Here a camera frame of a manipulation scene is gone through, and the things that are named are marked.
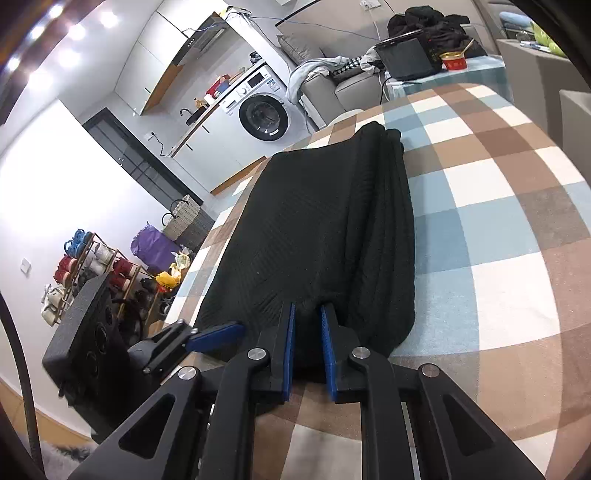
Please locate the grey fluffy rug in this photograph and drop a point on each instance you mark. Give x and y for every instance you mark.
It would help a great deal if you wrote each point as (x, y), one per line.
(69, 451)

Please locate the kitchen counter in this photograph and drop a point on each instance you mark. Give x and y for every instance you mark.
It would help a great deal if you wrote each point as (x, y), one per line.
(198, 124)

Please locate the brown blue plaid blanket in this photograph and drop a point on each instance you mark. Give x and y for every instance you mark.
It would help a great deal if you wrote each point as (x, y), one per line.
(498, 230)

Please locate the yellow bag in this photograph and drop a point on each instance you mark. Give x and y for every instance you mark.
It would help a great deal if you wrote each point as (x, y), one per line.
(167, 280)

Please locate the checkered pillow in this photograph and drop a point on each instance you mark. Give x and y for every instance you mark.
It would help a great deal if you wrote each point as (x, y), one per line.
(351, 67)

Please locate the grey armchair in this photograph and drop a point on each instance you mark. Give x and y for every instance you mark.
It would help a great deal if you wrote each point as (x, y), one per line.
(549, 87)

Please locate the black laptop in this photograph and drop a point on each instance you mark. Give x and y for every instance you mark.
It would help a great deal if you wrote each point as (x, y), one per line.
(404, 57)

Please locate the black door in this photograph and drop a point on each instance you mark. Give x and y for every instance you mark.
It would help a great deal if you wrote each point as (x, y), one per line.
(138, 152)

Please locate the red bowl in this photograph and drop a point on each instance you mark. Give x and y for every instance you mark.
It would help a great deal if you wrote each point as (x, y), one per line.
(453, 62)

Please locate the black faucet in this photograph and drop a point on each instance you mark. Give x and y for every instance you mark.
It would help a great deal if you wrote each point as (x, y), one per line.
(187, 115)

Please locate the pile of black clothes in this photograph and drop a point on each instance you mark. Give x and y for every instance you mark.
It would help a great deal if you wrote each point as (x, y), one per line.
(434, 25)

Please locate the grey sofa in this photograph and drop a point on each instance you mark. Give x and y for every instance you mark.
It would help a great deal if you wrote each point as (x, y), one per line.
(351, 90)

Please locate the white wall cabinet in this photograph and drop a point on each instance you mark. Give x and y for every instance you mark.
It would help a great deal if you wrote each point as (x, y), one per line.
(147, 60)

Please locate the wooden shoe rack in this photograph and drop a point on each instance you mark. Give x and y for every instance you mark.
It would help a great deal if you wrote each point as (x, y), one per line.
(115, 258)

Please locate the red box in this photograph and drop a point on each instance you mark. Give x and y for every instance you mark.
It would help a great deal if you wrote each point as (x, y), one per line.
(217, 87)

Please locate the wicker basket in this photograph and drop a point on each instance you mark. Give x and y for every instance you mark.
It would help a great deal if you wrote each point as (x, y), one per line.
(184, 221)

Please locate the green cloth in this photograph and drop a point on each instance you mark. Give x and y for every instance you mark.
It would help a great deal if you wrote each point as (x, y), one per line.
(549, 39)

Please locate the white wall outlet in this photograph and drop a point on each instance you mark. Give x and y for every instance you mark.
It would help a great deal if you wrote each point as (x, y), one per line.
(371, 3)

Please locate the grey white clothes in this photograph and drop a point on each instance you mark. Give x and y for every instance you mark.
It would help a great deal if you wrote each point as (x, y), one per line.
(314, 69)

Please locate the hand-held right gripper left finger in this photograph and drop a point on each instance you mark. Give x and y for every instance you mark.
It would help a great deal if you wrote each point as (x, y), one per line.
(287, 355)

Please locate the white wall switch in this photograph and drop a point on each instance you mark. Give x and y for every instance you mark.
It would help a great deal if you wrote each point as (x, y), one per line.
(26, 266)

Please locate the light blue cloth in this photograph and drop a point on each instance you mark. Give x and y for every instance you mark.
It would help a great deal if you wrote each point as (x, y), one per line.
(515, 25)

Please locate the range hood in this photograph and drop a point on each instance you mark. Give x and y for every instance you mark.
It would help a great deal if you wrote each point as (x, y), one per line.
(201, 39)

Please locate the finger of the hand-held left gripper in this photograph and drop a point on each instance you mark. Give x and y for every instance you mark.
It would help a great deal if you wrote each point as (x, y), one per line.
(217, 336)

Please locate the black knit sweater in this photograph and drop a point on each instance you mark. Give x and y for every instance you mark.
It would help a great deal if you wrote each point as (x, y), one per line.
(314, 221)

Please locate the purple bag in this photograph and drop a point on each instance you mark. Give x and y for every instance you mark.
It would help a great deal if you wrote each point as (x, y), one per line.
(154, 249)

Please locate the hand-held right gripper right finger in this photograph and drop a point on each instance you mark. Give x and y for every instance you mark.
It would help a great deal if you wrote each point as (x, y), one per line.
(328, 355)

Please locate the white stool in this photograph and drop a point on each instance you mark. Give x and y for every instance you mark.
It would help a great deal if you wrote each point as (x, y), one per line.
(346, 117)

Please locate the white washing machine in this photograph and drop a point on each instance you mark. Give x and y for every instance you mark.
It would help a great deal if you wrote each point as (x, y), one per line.
(263, 115)

